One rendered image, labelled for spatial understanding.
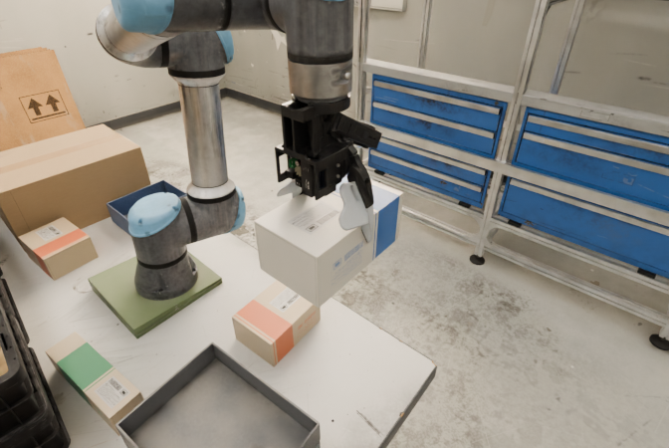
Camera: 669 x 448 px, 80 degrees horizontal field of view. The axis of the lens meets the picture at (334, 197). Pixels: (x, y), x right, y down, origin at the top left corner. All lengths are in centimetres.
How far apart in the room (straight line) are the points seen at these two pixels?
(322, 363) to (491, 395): 100
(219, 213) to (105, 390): 42
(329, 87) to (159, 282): 74
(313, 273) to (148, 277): 61
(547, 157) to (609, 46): 91
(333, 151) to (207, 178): 53
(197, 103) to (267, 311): 47
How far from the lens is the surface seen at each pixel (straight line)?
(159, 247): 100
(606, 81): 271
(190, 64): 87
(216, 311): 106
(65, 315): 120
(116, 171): 146
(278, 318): 91
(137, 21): 48
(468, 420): 173
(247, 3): 50
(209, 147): 94
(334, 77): 46
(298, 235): 53
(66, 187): 142
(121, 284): 116
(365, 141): 55
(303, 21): 44
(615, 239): 205
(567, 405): 190
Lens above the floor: 146
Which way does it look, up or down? 32 degrees down
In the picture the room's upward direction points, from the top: straight up
